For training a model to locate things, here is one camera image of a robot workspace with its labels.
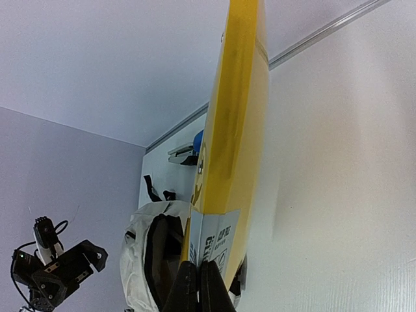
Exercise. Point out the blue pencil case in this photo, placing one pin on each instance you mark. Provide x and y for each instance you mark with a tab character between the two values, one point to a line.
197	142

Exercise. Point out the yellow paper folder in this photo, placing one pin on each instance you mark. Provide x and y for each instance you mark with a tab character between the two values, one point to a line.
230	154

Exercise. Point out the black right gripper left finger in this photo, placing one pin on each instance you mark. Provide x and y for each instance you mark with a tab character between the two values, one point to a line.
183	294

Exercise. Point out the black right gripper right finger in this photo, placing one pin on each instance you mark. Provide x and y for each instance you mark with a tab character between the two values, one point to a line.
214	296

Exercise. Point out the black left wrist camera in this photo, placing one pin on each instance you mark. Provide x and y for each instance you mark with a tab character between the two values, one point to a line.
46	237

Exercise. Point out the cream white backpack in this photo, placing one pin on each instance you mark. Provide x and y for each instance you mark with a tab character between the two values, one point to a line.
163	234

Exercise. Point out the silver stapler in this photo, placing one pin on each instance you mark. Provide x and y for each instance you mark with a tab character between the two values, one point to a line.
184	155

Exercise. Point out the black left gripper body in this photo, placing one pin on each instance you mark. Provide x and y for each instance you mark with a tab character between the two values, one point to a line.
49	285

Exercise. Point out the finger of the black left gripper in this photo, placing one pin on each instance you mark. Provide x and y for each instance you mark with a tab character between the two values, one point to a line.
85	253

